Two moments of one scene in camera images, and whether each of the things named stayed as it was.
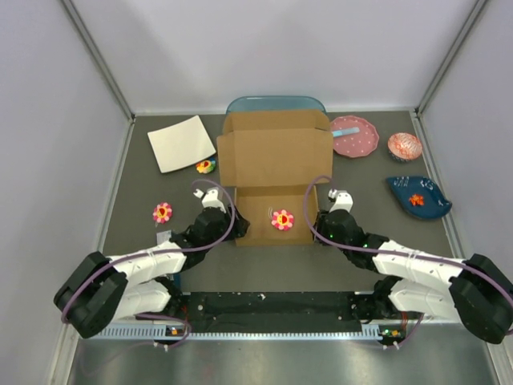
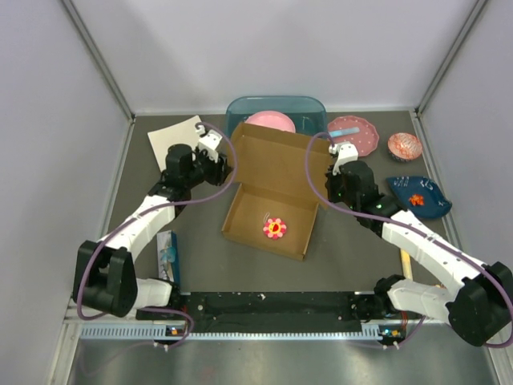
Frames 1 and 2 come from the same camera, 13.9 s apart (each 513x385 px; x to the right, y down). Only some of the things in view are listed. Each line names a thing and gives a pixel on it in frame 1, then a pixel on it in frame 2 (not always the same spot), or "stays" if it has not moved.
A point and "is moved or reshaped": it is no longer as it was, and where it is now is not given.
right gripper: (321, 224) to (332, 179)
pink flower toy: (282, 220) to (274, 228)
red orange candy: (417, 200) stays
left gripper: (240, 225) to (220, 169)
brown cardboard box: (276, 160) is moved or reshaped
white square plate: (181, 143) stays
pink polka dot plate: (354, 145) stays
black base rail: (270, 307) stays
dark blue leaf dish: (419, 196) stays
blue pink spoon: (345, 131) stays
